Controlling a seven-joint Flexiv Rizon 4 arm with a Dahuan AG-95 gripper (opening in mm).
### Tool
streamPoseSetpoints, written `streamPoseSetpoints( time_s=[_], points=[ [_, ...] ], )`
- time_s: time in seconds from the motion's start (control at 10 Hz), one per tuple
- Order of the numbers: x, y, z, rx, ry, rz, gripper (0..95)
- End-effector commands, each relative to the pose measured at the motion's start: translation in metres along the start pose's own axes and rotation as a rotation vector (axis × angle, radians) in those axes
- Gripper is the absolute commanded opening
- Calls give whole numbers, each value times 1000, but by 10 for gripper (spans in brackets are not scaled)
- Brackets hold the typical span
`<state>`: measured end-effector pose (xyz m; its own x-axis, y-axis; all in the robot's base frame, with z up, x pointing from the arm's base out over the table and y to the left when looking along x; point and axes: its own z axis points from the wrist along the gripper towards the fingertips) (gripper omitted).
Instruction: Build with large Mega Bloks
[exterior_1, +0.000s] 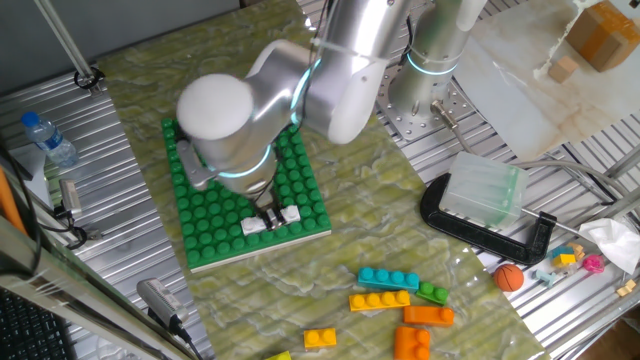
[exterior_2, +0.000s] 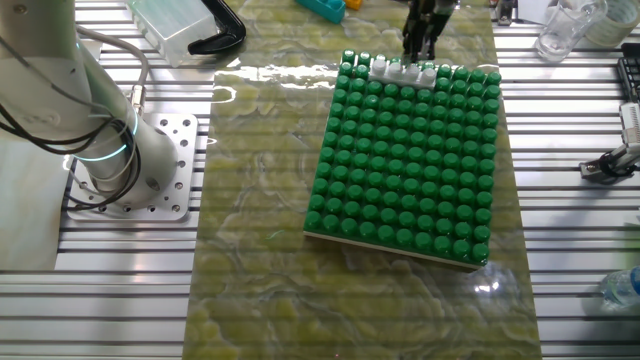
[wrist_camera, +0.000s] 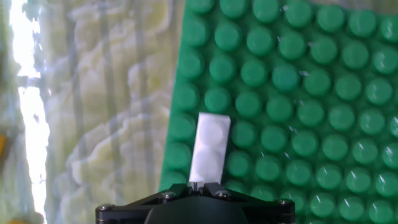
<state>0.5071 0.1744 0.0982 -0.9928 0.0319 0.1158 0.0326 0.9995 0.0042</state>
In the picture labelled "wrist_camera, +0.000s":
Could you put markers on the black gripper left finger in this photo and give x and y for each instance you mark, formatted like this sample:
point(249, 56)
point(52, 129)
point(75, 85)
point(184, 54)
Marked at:
point(130, 214)

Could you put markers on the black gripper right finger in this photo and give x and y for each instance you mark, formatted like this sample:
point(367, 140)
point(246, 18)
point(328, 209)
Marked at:
point(267, 214)

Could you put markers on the white toy brick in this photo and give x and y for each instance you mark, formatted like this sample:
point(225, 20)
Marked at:
point(210, 146)

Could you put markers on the green marble pattern mat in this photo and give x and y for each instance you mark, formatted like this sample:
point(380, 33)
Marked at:
point(109, 124)

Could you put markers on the green studded baseplate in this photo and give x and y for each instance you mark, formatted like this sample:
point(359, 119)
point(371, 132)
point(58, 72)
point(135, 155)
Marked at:
point(295, 93)

